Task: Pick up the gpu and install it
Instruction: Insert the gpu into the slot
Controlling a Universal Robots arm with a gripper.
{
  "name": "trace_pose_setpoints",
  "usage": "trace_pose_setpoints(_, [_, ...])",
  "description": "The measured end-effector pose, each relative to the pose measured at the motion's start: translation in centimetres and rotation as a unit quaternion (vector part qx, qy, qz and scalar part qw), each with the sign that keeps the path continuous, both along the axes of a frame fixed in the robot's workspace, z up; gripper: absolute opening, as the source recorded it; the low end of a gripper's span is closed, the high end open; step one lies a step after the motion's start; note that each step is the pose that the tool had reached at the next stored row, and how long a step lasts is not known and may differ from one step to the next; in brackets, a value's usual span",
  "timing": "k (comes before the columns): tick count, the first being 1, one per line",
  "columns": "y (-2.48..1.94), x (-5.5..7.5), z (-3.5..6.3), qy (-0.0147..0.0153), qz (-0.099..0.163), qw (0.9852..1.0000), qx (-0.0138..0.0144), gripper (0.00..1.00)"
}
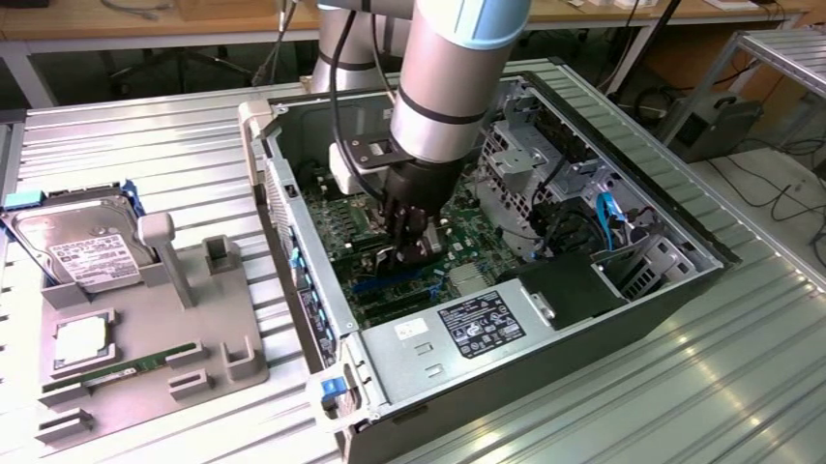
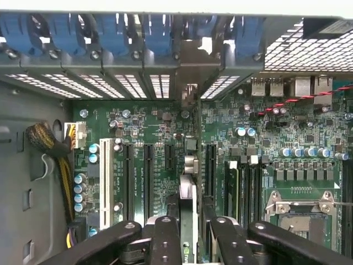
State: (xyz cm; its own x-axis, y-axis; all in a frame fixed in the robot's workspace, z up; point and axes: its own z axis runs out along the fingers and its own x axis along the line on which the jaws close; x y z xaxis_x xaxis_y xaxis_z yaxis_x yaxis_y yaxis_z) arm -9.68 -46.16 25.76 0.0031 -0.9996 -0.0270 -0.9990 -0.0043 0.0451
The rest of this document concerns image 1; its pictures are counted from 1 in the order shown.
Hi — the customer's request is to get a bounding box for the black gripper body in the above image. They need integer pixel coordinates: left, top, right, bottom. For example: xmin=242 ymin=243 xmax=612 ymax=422
xmin=383 ymin=158 xmax=465 ymax=218

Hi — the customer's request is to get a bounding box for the green Dell motherboard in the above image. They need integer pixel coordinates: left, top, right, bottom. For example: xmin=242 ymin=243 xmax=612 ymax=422
xmin=295 ymin=158 xmax=541 ymax=316

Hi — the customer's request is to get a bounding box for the silver chipset heatsink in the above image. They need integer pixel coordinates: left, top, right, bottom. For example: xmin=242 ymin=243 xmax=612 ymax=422
xmin=447 ymin=267 xmax=491 ymax=295

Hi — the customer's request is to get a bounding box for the blue expansion slot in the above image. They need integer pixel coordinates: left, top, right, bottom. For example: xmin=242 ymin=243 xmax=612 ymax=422
xmin=350 ymin=269 xmax=449 ymax=298

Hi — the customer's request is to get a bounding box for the perforated metal disk bay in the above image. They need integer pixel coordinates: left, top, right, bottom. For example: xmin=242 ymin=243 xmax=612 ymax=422
xmin=478 ymin=79 xmax=650 ymax=207

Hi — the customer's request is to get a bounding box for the grey power supply unit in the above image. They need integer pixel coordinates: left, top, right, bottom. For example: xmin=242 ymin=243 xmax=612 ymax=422
xmin=357 ymin=276 xmax=565 ymax=408

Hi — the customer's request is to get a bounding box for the black plastic cover box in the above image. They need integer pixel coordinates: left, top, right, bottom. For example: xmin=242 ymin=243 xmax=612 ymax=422
xmin=514 ymin=252 xmax=633 ymax=334

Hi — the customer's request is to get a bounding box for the open black PC case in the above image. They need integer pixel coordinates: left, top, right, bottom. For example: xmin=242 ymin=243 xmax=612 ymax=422
xmin=237 ymin=69 xmax=745 ymax=437

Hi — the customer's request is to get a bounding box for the black office chair base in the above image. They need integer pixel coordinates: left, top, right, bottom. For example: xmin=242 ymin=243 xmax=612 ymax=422
xmin=102 ymin=45 xmax=257 ymax=86

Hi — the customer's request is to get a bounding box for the black floor device box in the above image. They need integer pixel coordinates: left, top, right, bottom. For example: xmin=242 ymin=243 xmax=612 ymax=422
xmin=662 ymin=95 xmax=766 ymax=164

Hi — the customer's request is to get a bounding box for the grey parts rack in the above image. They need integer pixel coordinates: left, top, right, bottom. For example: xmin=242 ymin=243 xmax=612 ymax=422
xmin=32 ymin=212 xmax=274 ymax=447

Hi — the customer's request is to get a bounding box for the silver hard disk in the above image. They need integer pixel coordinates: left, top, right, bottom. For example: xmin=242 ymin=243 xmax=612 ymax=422
xmin=10 ymin=195 xmax=149 ymax=295

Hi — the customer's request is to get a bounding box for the green RAM stick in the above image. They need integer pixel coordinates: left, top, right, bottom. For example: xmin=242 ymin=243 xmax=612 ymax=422
xmin=40 ymin=340 xmax=201 ymax=393

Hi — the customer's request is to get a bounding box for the CPU chip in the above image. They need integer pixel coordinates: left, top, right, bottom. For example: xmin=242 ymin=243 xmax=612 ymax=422
xmin=52 ymin=317 xmax=112 ymax=369

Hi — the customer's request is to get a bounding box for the blue disk carrier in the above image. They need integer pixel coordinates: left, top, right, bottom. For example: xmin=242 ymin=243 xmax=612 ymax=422
xmin=0 ymin=178 xmax=149 ymax=231

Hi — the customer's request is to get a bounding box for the long wooden desk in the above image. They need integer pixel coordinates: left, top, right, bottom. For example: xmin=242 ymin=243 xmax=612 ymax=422
xmin=0 ymin=0 xmax=812 ymax=44

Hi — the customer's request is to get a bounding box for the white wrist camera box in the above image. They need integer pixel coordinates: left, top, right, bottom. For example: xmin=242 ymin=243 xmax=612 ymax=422
xmin=326 ymin=136 xmax=415 ymax=198

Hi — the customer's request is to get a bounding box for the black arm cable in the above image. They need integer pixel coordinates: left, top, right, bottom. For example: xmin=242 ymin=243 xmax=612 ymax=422
xmin=325 ymin=0 xmax=365 ymax=159

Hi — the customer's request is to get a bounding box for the blue disk wire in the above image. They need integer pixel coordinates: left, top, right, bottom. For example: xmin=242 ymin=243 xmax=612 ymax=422
xmin=594 ymin=189 xmax=626 ymax=253

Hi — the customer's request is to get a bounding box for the grey hanging cable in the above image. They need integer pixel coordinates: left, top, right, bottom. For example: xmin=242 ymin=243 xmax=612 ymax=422
xmin=255 ymin=0 xmax=295 ymax=86

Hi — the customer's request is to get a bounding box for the metal frame slat table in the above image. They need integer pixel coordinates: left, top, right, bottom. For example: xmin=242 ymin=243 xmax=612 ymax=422
xmin=690 ymin=29 xmax=826 ymax=149

